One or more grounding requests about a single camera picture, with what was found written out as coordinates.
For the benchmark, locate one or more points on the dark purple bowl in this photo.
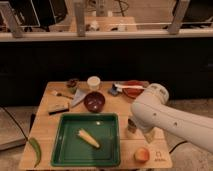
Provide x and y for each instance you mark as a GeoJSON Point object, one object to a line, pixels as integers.
{"type": "Point", "coordinates": [94, 102]}

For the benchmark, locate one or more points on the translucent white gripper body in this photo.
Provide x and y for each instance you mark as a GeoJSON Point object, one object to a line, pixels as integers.
{"type": "Point", "coordinates": [149, 135]}

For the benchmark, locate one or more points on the wooden block with black handle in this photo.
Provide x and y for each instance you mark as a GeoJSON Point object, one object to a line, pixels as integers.
{"type": "Point", "coordinates": [57, 108]}

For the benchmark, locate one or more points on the green plastic tray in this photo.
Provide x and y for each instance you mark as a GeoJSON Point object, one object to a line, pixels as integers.
{"type": "Point", "coordinates": [72, 151]}

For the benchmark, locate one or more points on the small metal cup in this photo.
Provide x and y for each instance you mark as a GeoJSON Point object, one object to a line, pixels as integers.
{"type": "Point", "coordinates": [131, 126]}

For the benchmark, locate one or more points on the green chili pepper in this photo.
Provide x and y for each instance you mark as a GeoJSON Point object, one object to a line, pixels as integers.
{"type": "Point", "coordinates": [37, 149]}

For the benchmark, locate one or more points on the wooden handled brush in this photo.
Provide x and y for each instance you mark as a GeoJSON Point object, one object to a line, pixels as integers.
{"type": "Point", "coordinates": [56, 93]}

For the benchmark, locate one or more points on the orange plate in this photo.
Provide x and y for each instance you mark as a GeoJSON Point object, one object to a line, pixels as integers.
{"type": "Point", "coordinates": [134, 93]}

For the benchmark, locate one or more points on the wooden board table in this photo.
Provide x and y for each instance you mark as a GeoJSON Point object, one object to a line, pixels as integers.
{"type": "Point", "coordinates": [45, 127]}

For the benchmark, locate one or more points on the orange red apple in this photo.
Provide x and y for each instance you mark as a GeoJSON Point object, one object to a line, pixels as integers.
{"type": "Point", "coordinates": [142, 155]}

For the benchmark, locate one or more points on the white spatula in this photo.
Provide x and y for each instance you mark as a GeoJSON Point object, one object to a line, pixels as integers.
{"type": "Point", "coordinates": [129, 86]}

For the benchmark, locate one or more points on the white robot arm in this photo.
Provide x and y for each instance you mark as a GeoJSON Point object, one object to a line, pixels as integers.
{"type": "Point", "coordinates": [149, 110]}

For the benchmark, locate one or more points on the small white cup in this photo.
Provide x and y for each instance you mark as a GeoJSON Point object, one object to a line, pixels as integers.
{"type": "Point", "coordinates": [94, 83]}

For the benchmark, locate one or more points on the yellow corn cob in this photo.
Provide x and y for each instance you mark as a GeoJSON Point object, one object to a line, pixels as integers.
{"type": "Point", "coordinates": [88, 138]}

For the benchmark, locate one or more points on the blue grey small object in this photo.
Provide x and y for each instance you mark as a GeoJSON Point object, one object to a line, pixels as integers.
{"type": "Point", "coordinates": [113, 91]}

